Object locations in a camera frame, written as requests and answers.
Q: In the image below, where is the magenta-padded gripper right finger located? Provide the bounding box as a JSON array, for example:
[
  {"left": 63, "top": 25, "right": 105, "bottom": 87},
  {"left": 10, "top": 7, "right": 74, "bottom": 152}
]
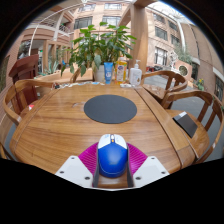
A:
[{"left": 125, "top": 143, "right": 171, "bottom": 189}]

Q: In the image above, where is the wooden armchair with red bag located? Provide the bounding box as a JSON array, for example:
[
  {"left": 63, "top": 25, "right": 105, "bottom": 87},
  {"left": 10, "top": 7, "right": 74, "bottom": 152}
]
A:
[{"left": 2, "top": 78, "right": 56, "bottom": 127}]

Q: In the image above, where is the wooden chair behind plant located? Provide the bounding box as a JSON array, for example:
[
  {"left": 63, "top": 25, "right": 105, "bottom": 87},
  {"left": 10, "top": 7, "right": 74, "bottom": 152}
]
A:
[{"left": 69, "top": 68, "right": 95, "bottom": 84}]

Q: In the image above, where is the white statue on pedestal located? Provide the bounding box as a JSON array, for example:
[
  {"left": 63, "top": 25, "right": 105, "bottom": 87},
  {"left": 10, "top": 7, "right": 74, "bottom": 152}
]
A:
[{"left": 168, "top": 49, "right": 180, "bottom": 72}]

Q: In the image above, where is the round dark grey mouse pad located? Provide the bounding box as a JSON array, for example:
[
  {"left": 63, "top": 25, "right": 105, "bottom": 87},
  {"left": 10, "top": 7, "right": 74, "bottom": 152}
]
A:
[{"left": 83, "top": 94, "right": 138, "bottom": 125}]

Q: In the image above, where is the blue and white computer mouse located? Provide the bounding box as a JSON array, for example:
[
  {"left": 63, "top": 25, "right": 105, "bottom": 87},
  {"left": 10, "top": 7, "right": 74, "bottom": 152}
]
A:
[{"left": 97, "top": 133, "right": 129, "bottom": 179}]

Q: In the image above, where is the blue squeeze tube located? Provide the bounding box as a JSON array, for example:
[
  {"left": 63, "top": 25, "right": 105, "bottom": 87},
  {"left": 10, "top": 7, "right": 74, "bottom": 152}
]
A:
[{"left": 103, "top": 62, "right": 115, "bottom": 85}]

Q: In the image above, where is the large green potted plant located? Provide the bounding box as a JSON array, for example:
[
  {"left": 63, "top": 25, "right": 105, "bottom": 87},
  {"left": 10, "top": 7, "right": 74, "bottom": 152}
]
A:
[{"left": 60, "top": 21, "right": 138, "bottom": 84}]

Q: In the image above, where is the white pump dispenser bottle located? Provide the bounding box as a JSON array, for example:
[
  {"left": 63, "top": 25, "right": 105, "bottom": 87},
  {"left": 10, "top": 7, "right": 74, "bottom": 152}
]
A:
[{"left": 128, "top": 59, "right": 143, "bottom": 87}]

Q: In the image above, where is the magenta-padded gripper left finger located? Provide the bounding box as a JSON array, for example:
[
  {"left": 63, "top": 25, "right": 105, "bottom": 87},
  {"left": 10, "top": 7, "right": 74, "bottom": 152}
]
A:
[{"left": 54, "top": 142, "right": 100, "bottom": 189}]

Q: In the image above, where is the empty wooden armchair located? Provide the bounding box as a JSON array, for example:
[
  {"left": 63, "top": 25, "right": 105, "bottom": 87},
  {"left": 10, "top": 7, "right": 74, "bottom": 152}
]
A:
[{"left": 141, "top": 70, "right": 189, "bottom": 103}]

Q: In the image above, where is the dark red wooden lectern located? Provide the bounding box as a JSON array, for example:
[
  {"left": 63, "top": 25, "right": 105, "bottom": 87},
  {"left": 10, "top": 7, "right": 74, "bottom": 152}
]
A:
[{"left": 8, "top": 54, "right": 41, "bottom": 105}]

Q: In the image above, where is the green agave plant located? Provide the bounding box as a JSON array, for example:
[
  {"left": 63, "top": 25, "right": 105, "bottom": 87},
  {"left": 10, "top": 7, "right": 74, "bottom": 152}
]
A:
[{"left": 46, "top": 59, "right": 62, "bottom": 75}]

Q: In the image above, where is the black notebook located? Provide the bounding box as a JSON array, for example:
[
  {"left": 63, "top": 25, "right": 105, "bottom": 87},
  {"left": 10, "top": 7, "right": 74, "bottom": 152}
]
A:
[{"left": 172, "top": 111, "right": 199, "bottom": 139}]

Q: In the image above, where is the yellow liquid bottle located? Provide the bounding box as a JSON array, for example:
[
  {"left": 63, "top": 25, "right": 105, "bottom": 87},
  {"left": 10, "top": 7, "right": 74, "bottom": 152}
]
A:
[{"left": 114, "top": 57, "right": 128, "bottom": 85}]

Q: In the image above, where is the wooden armchair with black notebook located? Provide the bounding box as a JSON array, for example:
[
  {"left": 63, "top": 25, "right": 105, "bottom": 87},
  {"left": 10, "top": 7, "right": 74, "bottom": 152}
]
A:
[{"left": 161, "top": 89, "right": 224, "bottom": 164}]

